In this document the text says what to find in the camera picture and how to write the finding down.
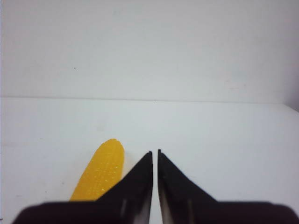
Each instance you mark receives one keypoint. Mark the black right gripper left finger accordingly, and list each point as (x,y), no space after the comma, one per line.
(129,201)

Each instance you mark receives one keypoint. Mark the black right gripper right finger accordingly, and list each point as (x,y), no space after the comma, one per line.
(179,196)

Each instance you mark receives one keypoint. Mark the yellow corn cob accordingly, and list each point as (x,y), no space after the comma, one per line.
(103,171)

